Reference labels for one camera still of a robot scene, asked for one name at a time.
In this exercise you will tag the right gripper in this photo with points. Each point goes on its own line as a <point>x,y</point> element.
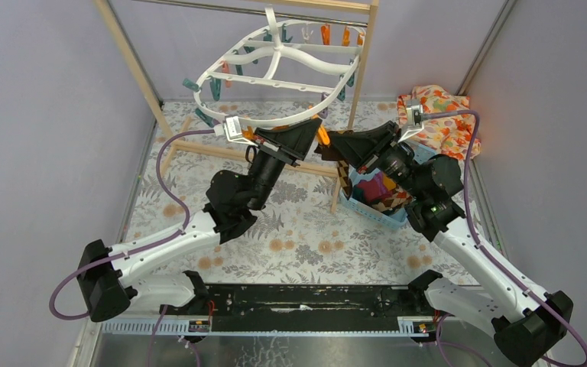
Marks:
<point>358,147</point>

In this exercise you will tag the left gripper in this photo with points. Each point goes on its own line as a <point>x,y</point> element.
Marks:
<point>277,150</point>

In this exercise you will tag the white round clip hanger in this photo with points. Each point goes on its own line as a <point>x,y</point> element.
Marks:
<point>294,53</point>

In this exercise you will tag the light blue plastic basket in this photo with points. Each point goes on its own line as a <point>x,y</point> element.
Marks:
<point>373,195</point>

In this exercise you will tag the brown yellow argyle sock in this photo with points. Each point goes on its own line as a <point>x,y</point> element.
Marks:
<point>328,153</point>

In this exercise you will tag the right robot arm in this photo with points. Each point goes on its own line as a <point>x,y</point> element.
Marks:
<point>523,318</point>

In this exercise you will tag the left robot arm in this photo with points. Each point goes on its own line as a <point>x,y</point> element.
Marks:
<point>117,278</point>

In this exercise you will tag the cream orange argyle sock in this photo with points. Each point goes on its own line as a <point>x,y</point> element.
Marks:
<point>390,202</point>

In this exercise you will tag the floral orange cloth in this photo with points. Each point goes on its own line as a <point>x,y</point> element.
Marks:
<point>451,135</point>

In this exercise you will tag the floral patterned table mat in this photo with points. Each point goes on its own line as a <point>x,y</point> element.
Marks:
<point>301,236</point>

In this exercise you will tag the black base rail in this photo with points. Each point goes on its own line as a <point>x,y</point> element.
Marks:
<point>311,308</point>

